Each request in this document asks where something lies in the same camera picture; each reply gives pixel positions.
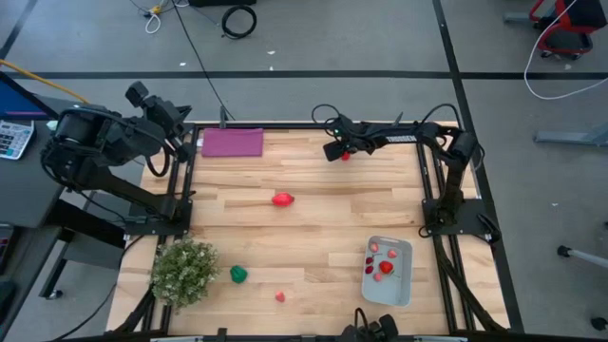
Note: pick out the pink wrinkled ball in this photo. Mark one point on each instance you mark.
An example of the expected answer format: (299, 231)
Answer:
(374, 247)
(392, 253)
(280, 297)
(377, 277)

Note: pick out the grey chair base leg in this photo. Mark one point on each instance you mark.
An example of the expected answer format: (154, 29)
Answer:
(570, 138)

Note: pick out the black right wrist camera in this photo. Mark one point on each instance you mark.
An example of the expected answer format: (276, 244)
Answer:
(333, 151)

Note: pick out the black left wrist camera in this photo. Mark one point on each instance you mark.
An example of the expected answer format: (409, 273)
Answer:
(137, 93)

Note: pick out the green potted plant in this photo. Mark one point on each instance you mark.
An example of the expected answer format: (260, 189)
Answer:
(185, 273)

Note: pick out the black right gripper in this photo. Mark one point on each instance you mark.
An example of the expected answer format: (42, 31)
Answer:
(354, 133)

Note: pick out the computer monitor blue screen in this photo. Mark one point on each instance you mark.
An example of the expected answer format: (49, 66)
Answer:
(19, 102)

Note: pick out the black caster wheel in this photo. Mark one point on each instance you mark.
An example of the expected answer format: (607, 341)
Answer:
(599, 323)

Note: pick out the black desk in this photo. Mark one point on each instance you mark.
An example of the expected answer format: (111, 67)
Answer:
(28, 190)

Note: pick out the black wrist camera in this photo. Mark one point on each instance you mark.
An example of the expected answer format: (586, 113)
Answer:
(137, 93)
(333, 151)

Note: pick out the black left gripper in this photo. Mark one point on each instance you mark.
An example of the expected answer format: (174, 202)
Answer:
(164, 119)

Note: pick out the grey desk calculator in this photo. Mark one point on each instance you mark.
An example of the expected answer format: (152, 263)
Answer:
(14, 140)

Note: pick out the purple folded cloth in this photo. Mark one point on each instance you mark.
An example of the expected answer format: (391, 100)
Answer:
(233, 142)

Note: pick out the black box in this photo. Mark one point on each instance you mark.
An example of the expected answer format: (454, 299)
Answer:
(218, 2)

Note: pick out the grey metal clamp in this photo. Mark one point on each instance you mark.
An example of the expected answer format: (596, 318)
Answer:
(222, 118)
(397, 121)

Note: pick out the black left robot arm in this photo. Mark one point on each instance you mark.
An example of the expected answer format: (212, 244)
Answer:
(85, 142)

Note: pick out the red oval toy vegetable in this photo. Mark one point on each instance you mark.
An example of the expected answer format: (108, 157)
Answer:
(282, 199)

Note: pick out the grey plastic tupperware tub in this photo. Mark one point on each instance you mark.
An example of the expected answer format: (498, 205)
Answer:
(396, 292)

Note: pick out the green toy bell pepper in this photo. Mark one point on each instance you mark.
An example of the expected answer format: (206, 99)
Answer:
(238, 274)

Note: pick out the red and black cart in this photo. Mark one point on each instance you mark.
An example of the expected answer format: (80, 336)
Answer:
(584, 12)

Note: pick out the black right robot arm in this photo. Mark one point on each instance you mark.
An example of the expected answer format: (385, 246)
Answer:
(437, 135)

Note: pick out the grey leg with black caster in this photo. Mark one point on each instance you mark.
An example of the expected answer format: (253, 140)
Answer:
(565, 252)

